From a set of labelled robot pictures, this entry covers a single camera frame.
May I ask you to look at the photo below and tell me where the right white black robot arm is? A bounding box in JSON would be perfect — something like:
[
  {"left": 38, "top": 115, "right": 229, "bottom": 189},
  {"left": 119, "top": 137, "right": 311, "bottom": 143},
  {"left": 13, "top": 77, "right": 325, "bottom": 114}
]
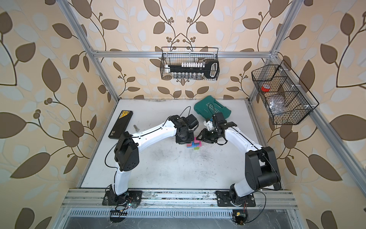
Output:
[{"left": 197, "top": 121, "right": 282, "bottom": 207}]

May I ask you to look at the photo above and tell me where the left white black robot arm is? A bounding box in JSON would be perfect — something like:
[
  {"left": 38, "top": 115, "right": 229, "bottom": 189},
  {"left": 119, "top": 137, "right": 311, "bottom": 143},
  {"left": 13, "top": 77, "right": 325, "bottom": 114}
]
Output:
[{"left": 103, "top": 114, "right": 199, "bottom": 207}]

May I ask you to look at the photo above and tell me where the green plastic tool case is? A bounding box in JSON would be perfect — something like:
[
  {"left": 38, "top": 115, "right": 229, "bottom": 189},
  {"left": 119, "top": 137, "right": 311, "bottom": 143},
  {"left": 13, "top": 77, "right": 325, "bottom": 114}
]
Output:
[{"left": 193, "top": 95, "right": 231, "bottom": 120}]

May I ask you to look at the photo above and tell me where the black flat box yellow label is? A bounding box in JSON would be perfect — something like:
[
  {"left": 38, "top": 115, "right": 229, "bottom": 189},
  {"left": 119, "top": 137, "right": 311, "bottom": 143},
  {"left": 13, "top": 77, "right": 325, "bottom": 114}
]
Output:
[{"left": 108, "top": 110, "right": 133, "bottom": 139}]

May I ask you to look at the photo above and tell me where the black socket holder tool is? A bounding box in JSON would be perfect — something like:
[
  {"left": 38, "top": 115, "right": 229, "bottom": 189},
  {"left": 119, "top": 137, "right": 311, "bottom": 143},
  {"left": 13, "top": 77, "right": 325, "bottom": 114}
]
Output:
[{"left": 164, "top": 60, "right": 220, "bottom": 79}]

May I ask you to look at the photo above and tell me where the red tape roll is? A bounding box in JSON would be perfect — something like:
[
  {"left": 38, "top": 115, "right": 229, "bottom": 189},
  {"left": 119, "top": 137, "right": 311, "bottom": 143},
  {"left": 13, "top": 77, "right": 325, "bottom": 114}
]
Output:
[{"left": 261, "top": 84, "right": 271, "bottom": 93}]

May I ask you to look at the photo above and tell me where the clear plastic bag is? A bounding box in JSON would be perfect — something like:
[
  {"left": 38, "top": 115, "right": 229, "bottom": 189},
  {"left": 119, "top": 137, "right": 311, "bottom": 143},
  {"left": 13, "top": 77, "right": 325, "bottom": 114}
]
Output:
[{"left": 268, "top": 94, "right": 286, "bottom": 115}]

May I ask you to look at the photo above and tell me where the right circuit board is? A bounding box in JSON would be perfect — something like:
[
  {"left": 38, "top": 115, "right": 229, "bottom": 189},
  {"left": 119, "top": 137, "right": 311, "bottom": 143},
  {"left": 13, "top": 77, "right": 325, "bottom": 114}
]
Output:
[{"left": 232, "top": 210, "right": 248, "bottom": 225}]

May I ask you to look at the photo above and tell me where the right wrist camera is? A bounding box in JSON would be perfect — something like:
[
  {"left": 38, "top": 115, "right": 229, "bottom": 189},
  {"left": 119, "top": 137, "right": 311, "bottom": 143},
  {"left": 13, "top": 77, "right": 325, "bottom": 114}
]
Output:
[{"left": 204, "top": 112, "right": 227, "bottom": 131}]

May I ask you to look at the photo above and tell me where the back black wire basket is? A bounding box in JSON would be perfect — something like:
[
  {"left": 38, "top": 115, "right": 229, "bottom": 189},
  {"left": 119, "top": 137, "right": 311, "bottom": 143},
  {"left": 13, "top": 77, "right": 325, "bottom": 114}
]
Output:
[{"left": 160, "top": 46, "right": 220, "bottom": 81}]

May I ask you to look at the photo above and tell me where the black wire basket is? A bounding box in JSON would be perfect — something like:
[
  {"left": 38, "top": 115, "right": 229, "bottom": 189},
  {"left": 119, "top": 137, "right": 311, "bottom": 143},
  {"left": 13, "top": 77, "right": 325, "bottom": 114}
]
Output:
[
  {"left": 160, "top": 46, "right": 220, "bottom": 81},
  {"left": 251, "top": 60, "right": 319, "bottom": 125}
]

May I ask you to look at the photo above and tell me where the right black wire basket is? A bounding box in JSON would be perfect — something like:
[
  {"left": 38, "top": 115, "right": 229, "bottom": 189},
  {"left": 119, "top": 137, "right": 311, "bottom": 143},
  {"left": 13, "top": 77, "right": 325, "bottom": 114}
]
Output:
[{"left": 251, "top": 60, "right": 319, "bottom": 125}]

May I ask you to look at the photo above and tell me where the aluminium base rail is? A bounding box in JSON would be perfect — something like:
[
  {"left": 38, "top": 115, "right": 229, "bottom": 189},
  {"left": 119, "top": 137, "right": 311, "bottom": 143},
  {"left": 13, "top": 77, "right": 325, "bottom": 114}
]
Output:
[{"left": 62, "top": 189, "right": 298, "bottom": 210}]

